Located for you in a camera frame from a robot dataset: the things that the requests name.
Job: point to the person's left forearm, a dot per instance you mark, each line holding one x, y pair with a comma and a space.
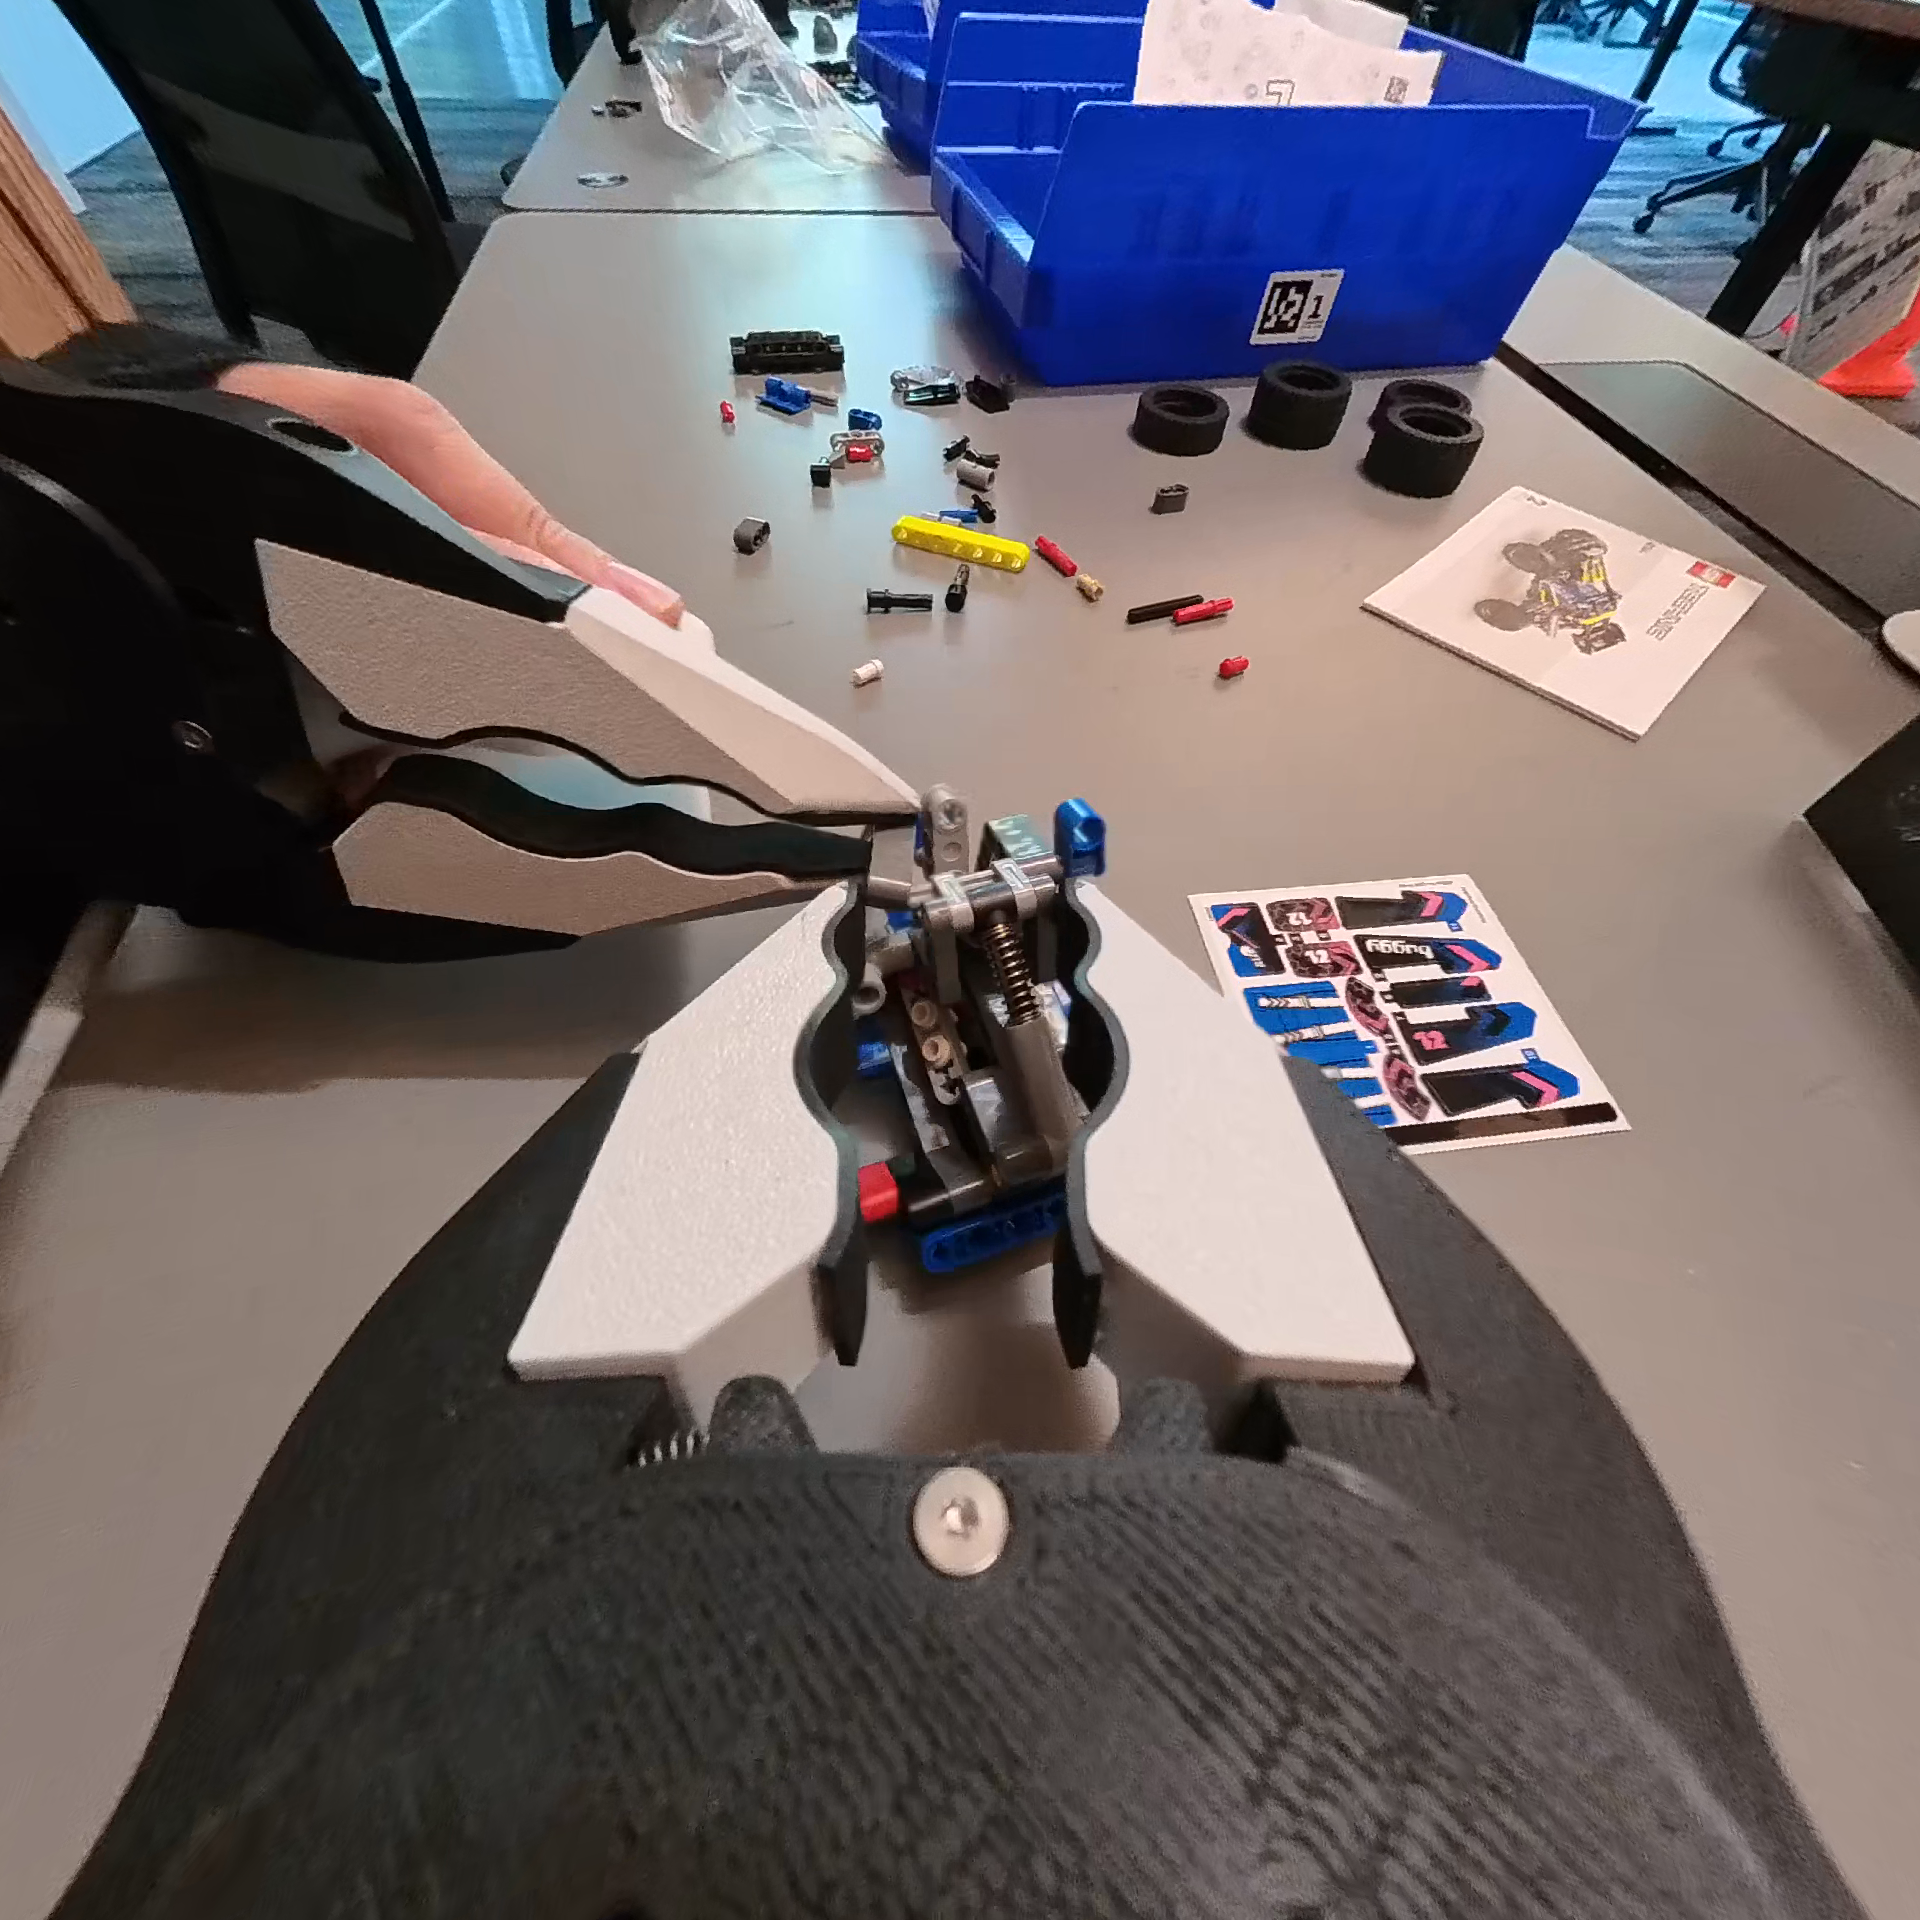
136, 359

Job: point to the black plastic frame piece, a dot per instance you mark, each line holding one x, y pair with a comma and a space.
922, 387

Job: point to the white buggy picture booklet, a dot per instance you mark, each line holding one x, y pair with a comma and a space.
1560, 615

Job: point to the yellow plastic beam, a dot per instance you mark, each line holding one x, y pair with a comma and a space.
961, 542

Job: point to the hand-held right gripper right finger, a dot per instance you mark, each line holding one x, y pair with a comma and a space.
1244, 1200

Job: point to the white printed sign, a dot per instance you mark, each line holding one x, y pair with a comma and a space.
1851, 255

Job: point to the orange plastic object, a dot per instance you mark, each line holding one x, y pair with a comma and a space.
1882, 359

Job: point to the light grey short beam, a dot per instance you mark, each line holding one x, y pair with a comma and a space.
839, 456

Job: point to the small blue plastic piece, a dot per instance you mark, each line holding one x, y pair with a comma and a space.
782, 396

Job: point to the red plastic axle pin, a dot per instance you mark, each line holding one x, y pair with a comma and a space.
1203, 608

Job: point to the blue storage bin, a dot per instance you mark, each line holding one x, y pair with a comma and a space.
1020, 60
892, 38
1275, 211

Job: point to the white paper sheets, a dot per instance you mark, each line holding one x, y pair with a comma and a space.
1275, 53

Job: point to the clear plastic bag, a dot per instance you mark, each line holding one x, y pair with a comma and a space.
751, 77

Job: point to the brown wooden post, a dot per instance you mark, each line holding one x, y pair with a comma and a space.
44, 255

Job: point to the toy buggy chassis assembly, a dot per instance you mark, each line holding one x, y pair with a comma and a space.
974, 1051

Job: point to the dark grey upright panel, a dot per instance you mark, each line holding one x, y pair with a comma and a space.
1723, 436

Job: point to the black plastic bracket piece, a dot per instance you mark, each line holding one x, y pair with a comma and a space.
991, 395

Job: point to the black office chair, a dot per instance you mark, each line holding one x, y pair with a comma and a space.
271, 182
1755, 91

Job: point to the black toy set box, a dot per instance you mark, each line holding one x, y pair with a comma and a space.
1874, 839

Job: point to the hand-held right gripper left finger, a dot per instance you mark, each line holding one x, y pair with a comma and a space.
675, 1200

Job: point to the blue plastic connector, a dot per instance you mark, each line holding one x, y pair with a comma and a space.
1083, 837

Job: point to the long red plastic pin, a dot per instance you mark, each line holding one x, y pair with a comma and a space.
1059, 557

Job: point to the person's left hand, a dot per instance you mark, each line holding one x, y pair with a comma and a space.
434, 451

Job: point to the black plastic beam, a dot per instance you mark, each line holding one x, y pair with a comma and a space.
786, 350

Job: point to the small dark grey connector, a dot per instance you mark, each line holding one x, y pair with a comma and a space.
753, 536

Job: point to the blue and pink sticker sheet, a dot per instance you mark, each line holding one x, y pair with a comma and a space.
1410, 1021

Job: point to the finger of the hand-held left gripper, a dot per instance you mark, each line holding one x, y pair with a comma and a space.
524, 662
494, 870

